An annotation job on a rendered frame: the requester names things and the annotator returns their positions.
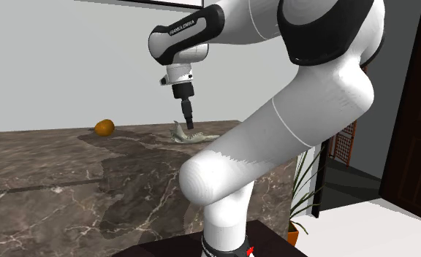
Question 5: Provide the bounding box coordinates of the orange fruit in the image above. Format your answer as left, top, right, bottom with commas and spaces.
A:
94, 119, 116, 137

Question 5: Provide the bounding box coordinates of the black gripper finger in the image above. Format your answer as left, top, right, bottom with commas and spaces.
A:
180, 98, 195, 131

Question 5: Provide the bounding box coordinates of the pale green jawbone figure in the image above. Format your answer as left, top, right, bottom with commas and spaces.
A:
170, 120, 221, 145

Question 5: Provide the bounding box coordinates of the dark robot stand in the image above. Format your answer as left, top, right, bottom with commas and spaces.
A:
111, 219, 308, 257

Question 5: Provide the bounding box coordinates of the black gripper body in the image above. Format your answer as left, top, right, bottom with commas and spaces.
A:
171, 83, 196, 100

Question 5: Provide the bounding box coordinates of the dark brown wooden door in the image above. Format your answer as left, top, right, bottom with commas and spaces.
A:
378, 0, 421, 227

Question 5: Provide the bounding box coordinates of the brown lattice chair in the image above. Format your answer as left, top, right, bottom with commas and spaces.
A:
327, 65, 369, 167

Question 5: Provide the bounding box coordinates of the potted plant with orange pot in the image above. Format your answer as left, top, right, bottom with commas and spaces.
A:
287, 146, 326, 248

